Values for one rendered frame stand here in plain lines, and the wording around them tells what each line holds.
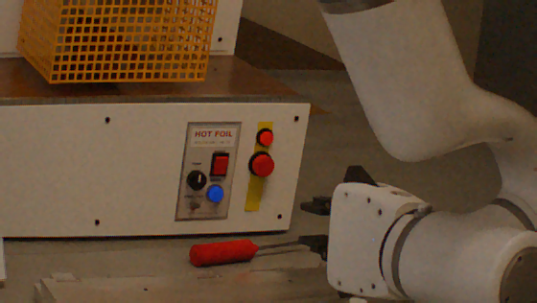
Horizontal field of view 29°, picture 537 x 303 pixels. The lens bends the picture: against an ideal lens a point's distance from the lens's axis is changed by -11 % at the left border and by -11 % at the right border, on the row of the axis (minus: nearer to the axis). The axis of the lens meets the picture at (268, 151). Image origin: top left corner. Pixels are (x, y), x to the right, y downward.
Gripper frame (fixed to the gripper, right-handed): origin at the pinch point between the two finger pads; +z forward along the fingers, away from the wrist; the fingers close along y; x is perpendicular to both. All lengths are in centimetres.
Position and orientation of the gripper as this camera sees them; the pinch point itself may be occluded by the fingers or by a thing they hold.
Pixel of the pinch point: (322, 224)
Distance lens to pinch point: 111.4
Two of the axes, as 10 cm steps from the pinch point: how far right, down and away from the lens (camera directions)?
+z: -5.0, -1.1, 8.6
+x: 8.7, -0.1, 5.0
